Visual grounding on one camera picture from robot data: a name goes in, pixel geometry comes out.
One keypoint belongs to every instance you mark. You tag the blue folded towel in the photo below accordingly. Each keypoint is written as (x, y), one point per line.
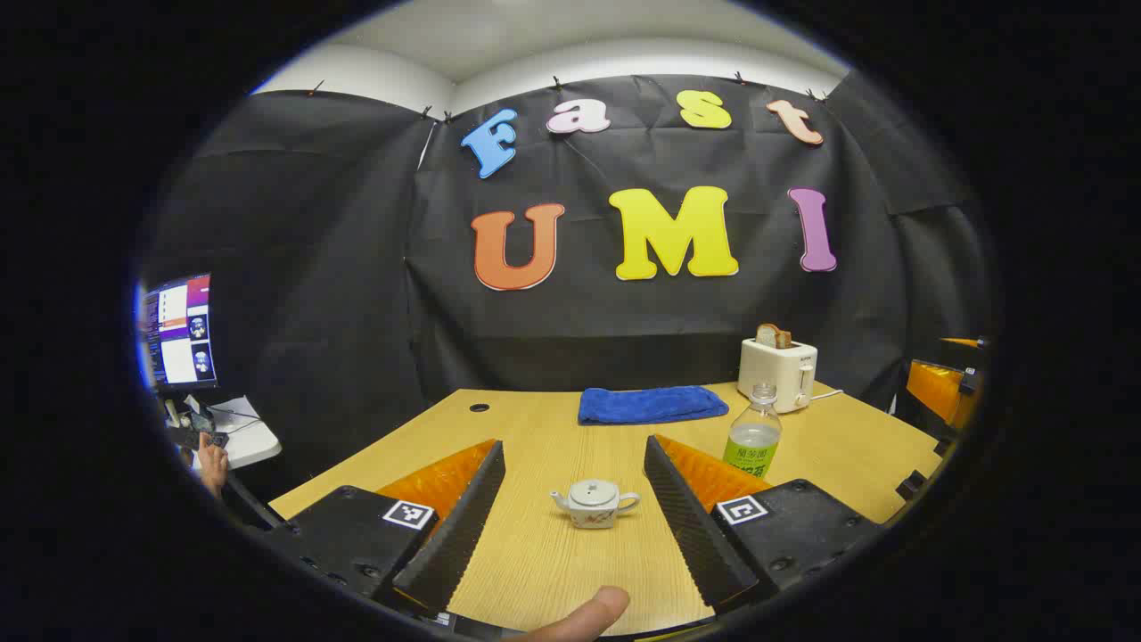
(651, 406)

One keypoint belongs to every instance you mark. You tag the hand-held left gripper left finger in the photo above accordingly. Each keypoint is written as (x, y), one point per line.
(463, 526)

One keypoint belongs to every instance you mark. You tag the computer monitor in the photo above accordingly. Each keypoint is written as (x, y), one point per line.
(178, 330)

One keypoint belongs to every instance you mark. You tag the green label water bottle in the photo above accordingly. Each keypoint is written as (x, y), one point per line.
(751, 441)

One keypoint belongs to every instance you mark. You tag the toasted bread slice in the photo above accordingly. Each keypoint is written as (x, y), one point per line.
(772, 336)

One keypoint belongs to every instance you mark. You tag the black backdrop cloth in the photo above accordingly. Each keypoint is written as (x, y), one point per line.
(357, 267)

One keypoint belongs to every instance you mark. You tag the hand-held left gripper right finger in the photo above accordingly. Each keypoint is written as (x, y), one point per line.
(686, 526)

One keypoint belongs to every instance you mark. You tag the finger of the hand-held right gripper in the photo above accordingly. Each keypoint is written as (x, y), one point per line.
(967, 344)
(936, 390)

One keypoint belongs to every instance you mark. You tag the white side table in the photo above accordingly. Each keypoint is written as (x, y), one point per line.
(251, 441)

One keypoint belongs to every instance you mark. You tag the white toaster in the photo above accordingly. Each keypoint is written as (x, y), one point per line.
(771, 374)

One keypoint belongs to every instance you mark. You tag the white floral teacup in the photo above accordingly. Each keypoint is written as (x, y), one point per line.
(593, 515)

